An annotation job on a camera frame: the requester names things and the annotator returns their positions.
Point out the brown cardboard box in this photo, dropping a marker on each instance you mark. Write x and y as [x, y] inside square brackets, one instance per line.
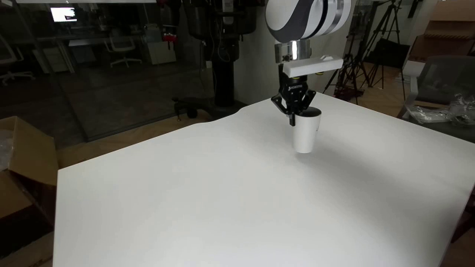
[23, 157]

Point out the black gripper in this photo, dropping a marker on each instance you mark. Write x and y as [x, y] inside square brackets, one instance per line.
[292, 84]

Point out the tan cardboard box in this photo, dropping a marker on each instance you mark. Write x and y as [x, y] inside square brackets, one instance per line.
[445, 38]

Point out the lit computer monitor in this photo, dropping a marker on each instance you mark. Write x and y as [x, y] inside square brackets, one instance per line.
[62, 13]

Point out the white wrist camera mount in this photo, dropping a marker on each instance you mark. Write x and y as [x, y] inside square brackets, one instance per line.
[311, 65]

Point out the white table cover sheet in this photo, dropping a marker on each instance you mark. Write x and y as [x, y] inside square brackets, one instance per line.
[197, 197]

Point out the grey armchair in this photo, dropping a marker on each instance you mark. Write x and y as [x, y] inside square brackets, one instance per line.
[439, 78]

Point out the white ceramic mug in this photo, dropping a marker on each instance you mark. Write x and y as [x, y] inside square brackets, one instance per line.
[306, 133]

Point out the black stand column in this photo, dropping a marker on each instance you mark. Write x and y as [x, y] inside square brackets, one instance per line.
[224, 53]

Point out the black tripod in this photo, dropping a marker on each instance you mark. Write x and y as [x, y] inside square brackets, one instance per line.
[357, 53]

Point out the clear plastic bag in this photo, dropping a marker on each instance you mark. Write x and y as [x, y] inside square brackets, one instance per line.
[447, 110]

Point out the white office chair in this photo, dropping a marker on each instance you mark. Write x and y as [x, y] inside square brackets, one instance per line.
[120, 46]

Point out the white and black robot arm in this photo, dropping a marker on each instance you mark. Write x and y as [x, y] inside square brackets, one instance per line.
[301, 16]

